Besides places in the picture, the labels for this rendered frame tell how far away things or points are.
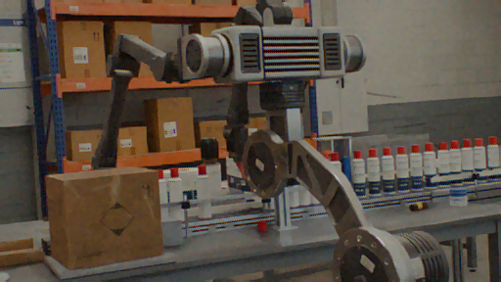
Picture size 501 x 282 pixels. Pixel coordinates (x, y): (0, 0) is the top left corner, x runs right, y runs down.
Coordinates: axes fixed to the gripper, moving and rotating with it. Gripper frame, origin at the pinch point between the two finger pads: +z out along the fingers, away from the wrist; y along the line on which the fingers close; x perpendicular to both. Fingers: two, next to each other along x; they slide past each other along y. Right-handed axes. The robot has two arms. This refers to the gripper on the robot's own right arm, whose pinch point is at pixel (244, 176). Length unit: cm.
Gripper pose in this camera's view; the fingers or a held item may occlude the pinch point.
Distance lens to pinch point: 289.4
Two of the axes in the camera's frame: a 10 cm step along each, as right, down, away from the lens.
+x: 4.2, 0.5, -9.1
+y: -9.1, 0.9, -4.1
